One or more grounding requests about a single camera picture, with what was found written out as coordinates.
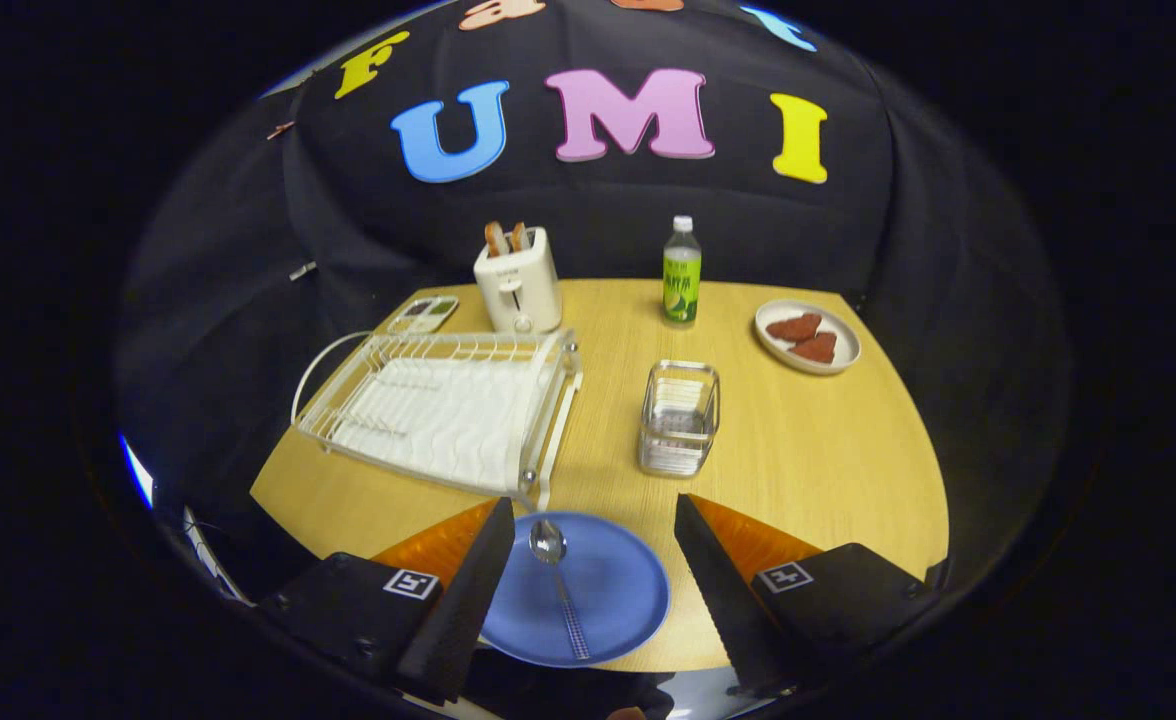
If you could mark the red meat slice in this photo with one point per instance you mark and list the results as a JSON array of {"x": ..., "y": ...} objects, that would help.
[
  {"x": 794, "y": 327},
  {"x": 816, "y": 348}
]

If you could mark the white plate with meat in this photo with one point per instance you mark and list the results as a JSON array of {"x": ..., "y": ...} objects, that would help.
[{"x": 843, "y": 352}]

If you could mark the brown toast slice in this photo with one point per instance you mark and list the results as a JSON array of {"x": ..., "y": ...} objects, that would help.
[
  {"x": 518, "y": 236},
  {"x": 495, "y": 239}
]

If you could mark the white divided snack tray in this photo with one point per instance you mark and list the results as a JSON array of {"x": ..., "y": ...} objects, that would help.
[{"x": 424, "y": 315}]

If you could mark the green label drink bottle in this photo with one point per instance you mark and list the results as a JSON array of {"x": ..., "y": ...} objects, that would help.
[{"x": 681, "y": 285}]

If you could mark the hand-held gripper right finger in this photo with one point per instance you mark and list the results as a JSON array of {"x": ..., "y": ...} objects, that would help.
[{"x": 728, "y": 610}]

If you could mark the reddish brown clip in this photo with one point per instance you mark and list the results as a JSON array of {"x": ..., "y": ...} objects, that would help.
[{"x": 280, "y": 130}]

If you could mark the white toaster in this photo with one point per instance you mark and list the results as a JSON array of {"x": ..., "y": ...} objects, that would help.
[{"x": 518, "y": 290}]

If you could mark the black backdrop cloth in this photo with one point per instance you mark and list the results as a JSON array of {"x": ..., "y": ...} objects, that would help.
[{"x": 598, "y": 210}]

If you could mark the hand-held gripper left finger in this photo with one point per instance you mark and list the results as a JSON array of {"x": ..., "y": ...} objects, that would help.
[{"x": 458, "y": 610}]

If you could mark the silver metal clip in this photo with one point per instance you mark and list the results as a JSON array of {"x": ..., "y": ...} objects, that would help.
[{"x": 302, "y": 270}]

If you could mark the blue plate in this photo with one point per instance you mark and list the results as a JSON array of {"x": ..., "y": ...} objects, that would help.
[{"x": 618, "y": 590}]

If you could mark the silver metal spoon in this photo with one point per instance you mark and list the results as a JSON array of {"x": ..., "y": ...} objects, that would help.
[{"x": 549, "y": 543}]

